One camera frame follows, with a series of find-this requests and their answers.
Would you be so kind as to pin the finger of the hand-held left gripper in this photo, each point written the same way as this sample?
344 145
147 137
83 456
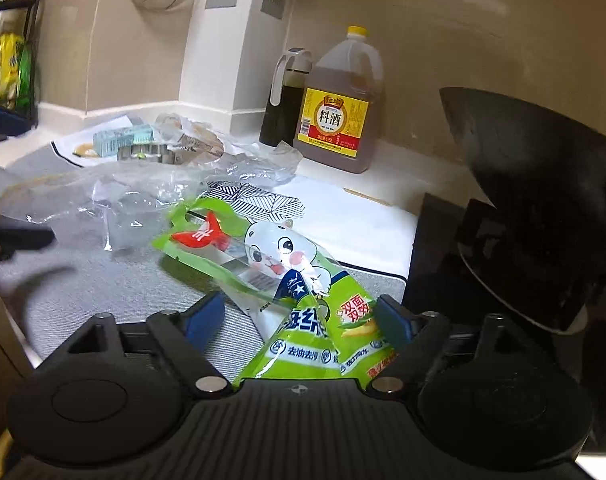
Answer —
18 240

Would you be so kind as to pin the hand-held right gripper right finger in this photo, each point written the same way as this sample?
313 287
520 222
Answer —
395 322

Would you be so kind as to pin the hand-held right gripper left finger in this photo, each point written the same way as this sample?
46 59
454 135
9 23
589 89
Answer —
205 315

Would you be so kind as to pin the green sponge package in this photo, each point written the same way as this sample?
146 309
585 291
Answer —
303 345

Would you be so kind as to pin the large clear plastic bag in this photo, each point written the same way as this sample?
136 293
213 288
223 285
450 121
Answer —
83 195

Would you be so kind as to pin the black gas stove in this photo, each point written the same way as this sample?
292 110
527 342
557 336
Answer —
433 240

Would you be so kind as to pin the grey white patterned mat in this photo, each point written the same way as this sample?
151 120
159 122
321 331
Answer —
108 280

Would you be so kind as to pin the teal box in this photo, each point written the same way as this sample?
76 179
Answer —
123 141

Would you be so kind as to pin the small clear plastic wrapper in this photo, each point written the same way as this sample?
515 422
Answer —
273 170

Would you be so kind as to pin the green packet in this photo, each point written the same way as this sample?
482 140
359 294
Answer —
27 75

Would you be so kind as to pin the yellow packet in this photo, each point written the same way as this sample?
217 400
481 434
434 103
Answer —
10 65

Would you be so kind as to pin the crumpled clear brown wrapper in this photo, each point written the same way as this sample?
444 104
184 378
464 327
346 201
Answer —
193 135

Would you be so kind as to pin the black wok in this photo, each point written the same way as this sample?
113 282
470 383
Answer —
533 185

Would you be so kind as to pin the cooking wine jug yellow label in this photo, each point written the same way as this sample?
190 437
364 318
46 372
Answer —
333 125

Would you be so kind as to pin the dark oil dispenser bottle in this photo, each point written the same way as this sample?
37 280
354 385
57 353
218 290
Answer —
278 115

